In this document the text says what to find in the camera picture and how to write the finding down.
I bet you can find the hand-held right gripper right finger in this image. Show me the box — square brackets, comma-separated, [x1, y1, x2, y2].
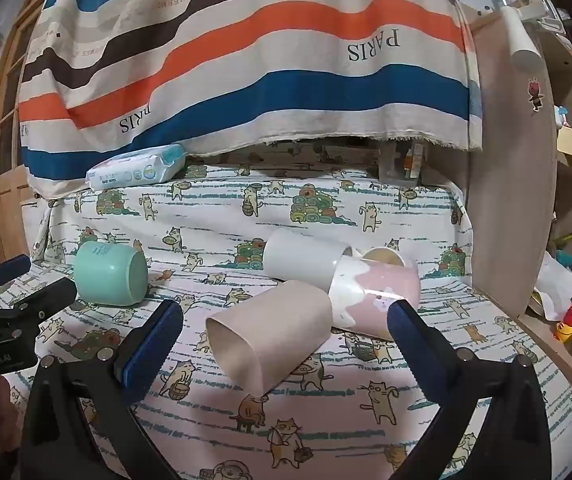
[386, 299, 552, 480]

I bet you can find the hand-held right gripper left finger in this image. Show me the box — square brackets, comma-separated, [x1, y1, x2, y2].
[18, 300, 184, 480]

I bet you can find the beige pink cup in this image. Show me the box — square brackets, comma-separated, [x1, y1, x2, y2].
[205, 280, 334, 395]

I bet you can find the pink and white cup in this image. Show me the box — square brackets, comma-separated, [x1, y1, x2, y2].
[328, 255, 422, 333]

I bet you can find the mint green cup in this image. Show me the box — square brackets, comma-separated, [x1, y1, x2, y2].
[73, 241, 149, 307]

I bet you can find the cream cup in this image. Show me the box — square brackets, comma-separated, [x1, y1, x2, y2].
[361, 246, 414, 269]

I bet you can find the wooden door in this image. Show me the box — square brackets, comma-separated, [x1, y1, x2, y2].
[0, 0, 62, 262]

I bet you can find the white plastic bag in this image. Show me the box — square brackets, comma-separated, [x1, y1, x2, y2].
[533, 252, 572, 319]

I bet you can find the red yellow toy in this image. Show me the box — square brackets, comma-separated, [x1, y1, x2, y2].
[555, 302, 572, 344]

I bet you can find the blue white wipes packet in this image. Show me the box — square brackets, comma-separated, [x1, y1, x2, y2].
[86, 143, 188, 192]

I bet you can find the cat print cloth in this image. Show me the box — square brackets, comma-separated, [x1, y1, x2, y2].
[8, 152, 572, 480]

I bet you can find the small orange white box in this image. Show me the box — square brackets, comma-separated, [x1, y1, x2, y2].
[405, 144, 425, 180]

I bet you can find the wooden shelf unit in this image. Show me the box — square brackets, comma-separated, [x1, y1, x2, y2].
[466, 0, 572, 333]

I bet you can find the yellow box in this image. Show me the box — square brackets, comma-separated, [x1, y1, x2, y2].
[556, 125, 572, 162]

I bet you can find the striped cloth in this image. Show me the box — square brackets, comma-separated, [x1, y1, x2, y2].
[17, 0, 483, 198]

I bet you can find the white plastic handle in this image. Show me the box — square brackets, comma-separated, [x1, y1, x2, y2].
[500, 0, 562, 74]

